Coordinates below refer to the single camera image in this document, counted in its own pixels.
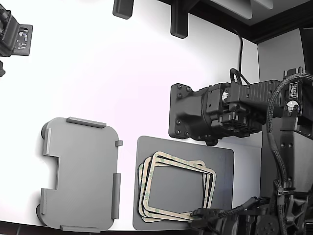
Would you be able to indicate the gray 3D-printed box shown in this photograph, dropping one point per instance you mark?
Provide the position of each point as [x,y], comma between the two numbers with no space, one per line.
[85,171]

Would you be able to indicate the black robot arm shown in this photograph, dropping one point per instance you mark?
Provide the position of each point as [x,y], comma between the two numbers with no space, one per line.
[259,95]

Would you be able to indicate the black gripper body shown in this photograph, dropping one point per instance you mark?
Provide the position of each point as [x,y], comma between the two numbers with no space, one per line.
[188,112]

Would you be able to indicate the dark gray flat plate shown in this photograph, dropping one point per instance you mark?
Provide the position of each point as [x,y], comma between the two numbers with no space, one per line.
[220,171]

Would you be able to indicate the black device with circuit board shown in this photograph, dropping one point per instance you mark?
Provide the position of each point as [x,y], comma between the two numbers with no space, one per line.
[14,39]

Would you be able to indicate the long black bracket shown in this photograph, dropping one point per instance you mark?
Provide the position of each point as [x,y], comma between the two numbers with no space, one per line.
[179,22]

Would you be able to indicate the short black bracket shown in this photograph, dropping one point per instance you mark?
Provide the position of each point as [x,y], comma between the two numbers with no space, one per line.
[122,8]

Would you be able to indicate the small black edge object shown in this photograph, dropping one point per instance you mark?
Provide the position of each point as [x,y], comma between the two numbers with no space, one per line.
[2,69]

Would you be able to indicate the black overhead beam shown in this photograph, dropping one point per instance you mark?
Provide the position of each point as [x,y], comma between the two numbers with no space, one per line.
[269,27]

